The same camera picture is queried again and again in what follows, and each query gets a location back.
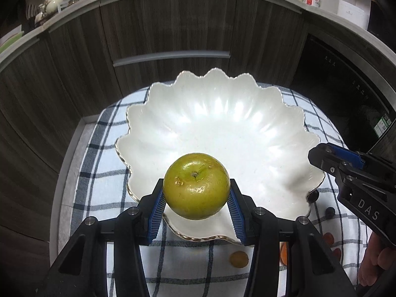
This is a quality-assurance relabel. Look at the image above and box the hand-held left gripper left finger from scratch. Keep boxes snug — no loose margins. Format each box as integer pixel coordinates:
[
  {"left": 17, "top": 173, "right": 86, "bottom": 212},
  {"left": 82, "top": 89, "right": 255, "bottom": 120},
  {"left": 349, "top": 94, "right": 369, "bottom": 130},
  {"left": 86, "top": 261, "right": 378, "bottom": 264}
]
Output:
[{"left": 31, "top": 178, "right": 168, "bottom": 297}]

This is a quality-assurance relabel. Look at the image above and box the white teapot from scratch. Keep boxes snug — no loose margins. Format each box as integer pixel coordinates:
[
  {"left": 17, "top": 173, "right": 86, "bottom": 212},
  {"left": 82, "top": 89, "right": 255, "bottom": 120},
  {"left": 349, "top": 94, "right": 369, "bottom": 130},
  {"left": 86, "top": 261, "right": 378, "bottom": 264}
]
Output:
[{"left": 43, "top": 0, "right": 64, "bottom": 15}]

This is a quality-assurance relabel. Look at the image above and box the white scalloped bowl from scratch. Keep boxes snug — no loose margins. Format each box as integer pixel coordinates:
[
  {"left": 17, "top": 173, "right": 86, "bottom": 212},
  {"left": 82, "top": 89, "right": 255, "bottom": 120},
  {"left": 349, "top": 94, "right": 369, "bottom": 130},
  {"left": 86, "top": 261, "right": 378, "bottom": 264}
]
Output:
[{"left": 115, "top": 67, "right": 326, "bottom": 246}]

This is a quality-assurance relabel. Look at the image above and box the person's right hand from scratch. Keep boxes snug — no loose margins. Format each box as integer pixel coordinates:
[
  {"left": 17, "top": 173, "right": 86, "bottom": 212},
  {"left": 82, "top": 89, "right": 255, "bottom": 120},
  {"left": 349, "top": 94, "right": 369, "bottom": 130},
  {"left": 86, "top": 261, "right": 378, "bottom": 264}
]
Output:
[{"left": 357, "top": 231, "right": 396, "bottom": 288}]

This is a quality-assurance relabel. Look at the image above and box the grey drawer handle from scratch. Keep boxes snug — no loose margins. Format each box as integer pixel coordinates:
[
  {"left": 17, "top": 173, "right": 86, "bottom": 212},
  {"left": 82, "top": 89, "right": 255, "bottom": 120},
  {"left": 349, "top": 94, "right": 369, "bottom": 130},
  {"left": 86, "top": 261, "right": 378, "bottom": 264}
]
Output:
[{"left": 113, "top": 50, "right": 231, "bottom": 68}]

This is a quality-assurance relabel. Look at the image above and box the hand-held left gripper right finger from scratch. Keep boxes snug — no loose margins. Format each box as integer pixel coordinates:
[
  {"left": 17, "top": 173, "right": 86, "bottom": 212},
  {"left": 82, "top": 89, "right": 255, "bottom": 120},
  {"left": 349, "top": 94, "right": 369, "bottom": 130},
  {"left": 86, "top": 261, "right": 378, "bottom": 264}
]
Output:
[{"left": 228, "top": 179, "right": 356, "bottom": 297}]

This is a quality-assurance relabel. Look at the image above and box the blue checked white cloth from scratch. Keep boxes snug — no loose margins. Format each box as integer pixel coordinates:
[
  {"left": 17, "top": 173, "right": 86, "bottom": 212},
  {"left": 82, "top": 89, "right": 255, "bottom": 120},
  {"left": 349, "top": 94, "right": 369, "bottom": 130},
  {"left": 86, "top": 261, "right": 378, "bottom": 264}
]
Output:
[{"left": 73, "top": 82, "right": 376, "bottom": 297}]

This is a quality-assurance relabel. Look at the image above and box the green apple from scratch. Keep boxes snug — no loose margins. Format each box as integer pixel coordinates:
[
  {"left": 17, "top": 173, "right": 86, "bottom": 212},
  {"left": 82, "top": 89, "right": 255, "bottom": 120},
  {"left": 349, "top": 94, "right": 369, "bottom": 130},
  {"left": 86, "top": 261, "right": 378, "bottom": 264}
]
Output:
[{"left": 163, "top": 152, "right": 231, "bottom": 221}]

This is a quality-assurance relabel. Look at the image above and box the brown longan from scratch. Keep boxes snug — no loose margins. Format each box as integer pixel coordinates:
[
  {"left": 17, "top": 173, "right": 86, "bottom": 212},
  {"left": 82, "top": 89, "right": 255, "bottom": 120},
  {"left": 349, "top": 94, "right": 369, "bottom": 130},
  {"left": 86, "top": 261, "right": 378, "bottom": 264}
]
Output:
[{"left": 229, "top": 250, "right": 249, "bottom": 268}]

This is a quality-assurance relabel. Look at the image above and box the black countertop appliance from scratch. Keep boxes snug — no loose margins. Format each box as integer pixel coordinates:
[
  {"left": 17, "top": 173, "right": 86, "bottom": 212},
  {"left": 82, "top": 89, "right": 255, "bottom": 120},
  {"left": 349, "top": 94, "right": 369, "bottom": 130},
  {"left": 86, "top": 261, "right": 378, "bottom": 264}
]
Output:
[{"left": 369, "top": 0, "right": 396, "bottom": 47}]

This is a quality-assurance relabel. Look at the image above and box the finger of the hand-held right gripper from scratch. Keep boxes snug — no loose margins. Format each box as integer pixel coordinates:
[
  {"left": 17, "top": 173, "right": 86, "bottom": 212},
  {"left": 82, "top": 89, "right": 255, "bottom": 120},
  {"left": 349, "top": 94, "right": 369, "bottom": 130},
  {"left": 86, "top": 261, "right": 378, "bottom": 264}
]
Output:
[
  {"left": 326, "top": 142, "right": 368, "bottom": 170},
  {"left": 308, "top": 144, "right": 367, "bottom": 190}
]

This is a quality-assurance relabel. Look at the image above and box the black built-in dishwasher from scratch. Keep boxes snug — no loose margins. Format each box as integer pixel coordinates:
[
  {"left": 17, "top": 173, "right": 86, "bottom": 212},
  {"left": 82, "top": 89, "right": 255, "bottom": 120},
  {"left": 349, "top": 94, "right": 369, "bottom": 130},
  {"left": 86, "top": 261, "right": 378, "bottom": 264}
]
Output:
[{"left": 291, "top": 34, "right": 392, "bottom": 155}]

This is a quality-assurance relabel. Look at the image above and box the white box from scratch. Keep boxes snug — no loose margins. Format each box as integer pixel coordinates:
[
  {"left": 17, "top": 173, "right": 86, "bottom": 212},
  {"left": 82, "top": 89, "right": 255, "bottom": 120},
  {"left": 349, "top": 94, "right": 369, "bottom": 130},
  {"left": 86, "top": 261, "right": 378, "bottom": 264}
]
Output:
[{"left": 337, "top": 0, "right": 372, "bottom": 28}]

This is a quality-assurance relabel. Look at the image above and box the green energy sticker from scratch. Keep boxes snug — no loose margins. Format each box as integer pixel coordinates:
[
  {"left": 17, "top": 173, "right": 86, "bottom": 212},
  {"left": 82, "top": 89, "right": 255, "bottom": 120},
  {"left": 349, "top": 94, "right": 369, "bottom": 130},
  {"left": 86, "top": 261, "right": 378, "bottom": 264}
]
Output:
[{"left": 373, "top": 113, "right": 391, "bottom": 137}]

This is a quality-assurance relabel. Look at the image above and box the dark wood kitchen cabinet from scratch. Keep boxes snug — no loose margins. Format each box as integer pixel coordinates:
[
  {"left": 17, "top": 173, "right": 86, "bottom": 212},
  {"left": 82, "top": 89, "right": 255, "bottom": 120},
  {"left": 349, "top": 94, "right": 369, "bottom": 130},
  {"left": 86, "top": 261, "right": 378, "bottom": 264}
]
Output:
[{"left": 0, "top": 0, "right": 310, "bottom": 254}]

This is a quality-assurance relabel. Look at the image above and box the green tray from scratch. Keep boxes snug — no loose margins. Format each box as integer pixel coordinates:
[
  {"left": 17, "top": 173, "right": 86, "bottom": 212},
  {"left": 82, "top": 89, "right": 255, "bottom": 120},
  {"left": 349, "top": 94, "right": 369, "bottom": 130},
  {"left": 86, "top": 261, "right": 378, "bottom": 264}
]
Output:
[{"left": 0, "top": 31, "right": 25, "bottom": 54}]

